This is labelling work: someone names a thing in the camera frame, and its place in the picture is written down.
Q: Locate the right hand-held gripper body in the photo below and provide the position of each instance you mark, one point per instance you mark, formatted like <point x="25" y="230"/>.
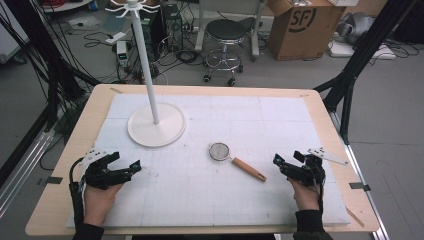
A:
<point x="305" y="173"/>

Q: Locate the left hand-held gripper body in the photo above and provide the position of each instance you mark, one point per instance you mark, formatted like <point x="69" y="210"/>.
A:
<point x="100" y="176"/>

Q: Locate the white hook rack stand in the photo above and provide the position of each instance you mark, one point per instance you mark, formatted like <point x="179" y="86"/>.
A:
<point x="156" y="128"/>

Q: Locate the person's right hand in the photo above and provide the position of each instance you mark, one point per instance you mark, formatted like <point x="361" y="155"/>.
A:
<point x="305" y="196"/>

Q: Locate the person's left hand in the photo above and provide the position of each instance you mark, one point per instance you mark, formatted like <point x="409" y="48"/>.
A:
<point x="98" y="203"/>

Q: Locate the wooden table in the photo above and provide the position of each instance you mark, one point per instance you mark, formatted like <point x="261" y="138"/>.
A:
<point x="328" y="133"/>

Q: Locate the black tape piece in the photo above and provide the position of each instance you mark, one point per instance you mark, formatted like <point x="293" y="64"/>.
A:
<point x="50" y="180"/>
<point x="359" y="186"/>

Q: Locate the white grid mat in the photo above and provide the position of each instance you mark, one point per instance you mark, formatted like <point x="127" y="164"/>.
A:
<point x="233" y="200"/>

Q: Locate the wooden strip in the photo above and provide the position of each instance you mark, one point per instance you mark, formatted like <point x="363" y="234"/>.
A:
<point x="354" y="216"/>

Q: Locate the white device with green display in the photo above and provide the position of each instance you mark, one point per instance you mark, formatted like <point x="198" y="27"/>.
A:
<point x="122" y="52"/>

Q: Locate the black metal stand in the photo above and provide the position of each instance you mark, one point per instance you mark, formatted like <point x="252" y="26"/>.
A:
<point x="363" y="56"/>
<point x="50" y="66"/>

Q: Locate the white power strip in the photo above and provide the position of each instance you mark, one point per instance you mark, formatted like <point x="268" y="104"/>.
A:
<point x="116" y="38"/>

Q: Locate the cardboard box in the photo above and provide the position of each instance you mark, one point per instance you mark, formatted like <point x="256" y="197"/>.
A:
<point x="303" y="33"/>

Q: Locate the black round stool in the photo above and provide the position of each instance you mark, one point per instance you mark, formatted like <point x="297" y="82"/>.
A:
<point x="228" y="30"/>

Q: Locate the grey white appliance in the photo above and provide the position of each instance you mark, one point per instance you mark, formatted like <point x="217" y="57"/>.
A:
<point x="355" y="26"/>

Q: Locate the black computer tower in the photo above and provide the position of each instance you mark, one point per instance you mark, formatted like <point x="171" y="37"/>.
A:
<point x="171" y="30"/>

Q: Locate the aluminium rail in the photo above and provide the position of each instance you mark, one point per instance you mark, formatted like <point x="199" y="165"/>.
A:
<point x="23" y="173"/>
<point x="365" y="186"/>

